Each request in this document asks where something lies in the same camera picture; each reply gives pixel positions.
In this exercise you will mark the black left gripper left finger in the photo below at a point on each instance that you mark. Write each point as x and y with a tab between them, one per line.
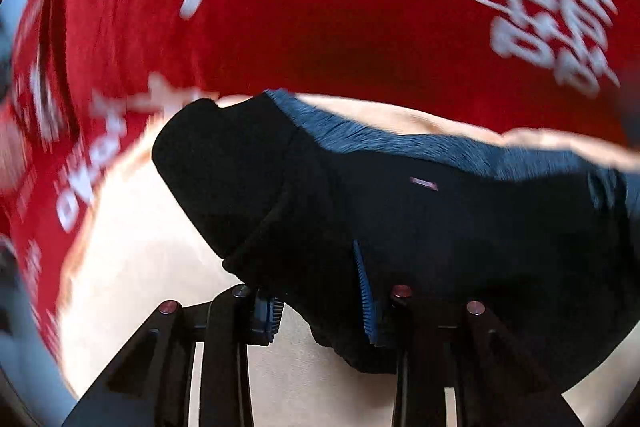
185	366

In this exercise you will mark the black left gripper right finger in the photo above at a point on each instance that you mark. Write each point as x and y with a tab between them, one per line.
449	350

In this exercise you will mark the black pants with blue trim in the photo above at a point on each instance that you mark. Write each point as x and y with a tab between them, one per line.
329	215

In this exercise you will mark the red wedding print sofa cover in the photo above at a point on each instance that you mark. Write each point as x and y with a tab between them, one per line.
88	74

